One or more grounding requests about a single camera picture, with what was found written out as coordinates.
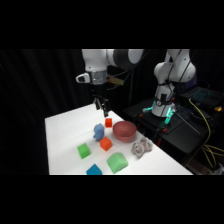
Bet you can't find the green triangle wedge block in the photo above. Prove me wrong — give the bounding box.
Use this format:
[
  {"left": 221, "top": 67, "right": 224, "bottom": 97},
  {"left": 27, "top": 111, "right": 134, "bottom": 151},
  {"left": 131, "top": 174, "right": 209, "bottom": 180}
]
[{"left": 106, "top": 152, "right": 130, "bottom": 175}]

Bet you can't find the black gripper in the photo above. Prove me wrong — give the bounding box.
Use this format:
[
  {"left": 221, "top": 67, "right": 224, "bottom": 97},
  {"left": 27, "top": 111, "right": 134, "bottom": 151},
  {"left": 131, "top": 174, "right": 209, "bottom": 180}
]
[{"left": 90, "top": 81, "right": 110, "bottom": 118}]

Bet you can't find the black robot stand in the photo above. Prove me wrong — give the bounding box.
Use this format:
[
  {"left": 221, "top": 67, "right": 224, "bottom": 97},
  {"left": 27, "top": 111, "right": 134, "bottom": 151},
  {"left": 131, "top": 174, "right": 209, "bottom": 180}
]
[{"left": 123, "top": 97, "right": 224, "bottom": 166}]

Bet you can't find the black laptop with lit keyboard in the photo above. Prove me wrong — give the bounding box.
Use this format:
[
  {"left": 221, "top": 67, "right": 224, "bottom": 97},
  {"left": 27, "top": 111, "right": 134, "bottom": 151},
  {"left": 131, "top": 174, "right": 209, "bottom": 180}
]
[{"left": 180, "top": 85, "right": 224, "bottom": 108}]

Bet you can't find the grey plush toy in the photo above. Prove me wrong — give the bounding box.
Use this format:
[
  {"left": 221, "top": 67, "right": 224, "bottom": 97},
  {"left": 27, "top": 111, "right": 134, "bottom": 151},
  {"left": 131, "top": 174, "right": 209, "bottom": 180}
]
[{"left": 130, "top": 136, "right": 154, "bottom": 158}]

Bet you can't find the pink bowl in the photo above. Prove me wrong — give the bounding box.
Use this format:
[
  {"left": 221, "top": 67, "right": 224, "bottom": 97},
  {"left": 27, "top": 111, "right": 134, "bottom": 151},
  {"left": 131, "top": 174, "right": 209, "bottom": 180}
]
[{"left": 112, "top": 120, "right": 138, "bottom": 144}]

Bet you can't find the blue plush toy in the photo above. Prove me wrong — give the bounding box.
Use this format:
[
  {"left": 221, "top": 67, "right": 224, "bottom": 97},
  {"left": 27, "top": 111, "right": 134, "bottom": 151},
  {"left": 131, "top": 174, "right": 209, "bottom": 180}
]
[{"left": 92, "top": 123, "right": 106, "bottom": 141}]

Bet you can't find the orange cube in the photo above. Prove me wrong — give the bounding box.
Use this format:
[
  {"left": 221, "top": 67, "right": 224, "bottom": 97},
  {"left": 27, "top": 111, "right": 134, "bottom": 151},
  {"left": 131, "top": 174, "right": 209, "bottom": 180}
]
[{"left": 99, "top": 136, "right": 113, "bottom": 152}]

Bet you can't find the yellow cable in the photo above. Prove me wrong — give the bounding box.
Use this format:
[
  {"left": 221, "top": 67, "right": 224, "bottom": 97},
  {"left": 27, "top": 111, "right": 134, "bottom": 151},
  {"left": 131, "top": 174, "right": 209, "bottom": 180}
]
[{"left": 187, "top": 97, "right": 224, "bottom": 168}]

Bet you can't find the small red cube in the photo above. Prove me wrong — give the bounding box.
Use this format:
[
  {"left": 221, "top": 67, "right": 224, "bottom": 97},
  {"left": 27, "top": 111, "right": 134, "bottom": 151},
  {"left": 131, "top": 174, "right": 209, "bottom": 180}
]
[{"left": 104, "top": 117, "right": 114, "bottom": 129}]

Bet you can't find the green cube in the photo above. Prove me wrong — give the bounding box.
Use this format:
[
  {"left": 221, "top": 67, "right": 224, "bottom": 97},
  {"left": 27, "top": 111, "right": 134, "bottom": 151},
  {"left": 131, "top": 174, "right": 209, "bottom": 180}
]
[{"left": 76, "top": 142, "right": 92, "bottom": 160}]

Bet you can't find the black curtain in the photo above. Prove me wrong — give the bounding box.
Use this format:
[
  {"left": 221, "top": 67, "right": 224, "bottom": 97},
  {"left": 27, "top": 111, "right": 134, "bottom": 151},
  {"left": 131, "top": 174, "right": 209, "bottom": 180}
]
[{"left": 0, "top": 49, "right": 224, "bottom": 176}]

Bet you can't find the blue cube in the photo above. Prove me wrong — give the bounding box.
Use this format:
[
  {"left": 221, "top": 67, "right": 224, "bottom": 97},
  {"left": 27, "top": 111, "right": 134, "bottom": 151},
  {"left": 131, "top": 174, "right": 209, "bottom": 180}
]
[{"left": 85, "top": 163, "right": 103, "bottom": 176}]

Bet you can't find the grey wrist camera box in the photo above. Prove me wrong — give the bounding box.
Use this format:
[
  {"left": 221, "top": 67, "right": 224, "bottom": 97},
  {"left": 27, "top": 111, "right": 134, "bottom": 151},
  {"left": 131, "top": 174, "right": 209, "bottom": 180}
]
[{"left": 75, "top": 72, "right": 91, "bottom": 84}]

